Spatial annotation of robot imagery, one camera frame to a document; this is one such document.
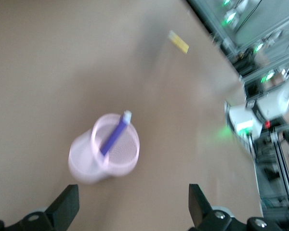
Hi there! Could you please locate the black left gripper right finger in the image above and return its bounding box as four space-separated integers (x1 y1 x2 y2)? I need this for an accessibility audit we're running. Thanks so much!
188 183 232 231

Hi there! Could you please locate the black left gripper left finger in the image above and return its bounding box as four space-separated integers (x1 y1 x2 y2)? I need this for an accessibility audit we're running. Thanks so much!
7 184 80 231

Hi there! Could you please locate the yellow highlighter pen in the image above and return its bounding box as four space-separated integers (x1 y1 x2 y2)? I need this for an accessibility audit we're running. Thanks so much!
168 29 190 54

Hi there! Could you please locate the pink mesh pen holder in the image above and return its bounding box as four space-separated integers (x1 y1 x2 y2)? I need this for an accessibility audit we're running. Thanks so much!
68 113 141 186

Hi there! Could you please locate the purple marker pen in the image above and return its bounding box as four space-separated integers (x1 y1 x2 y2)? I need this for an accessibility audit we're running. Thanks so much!
99 110 133 156

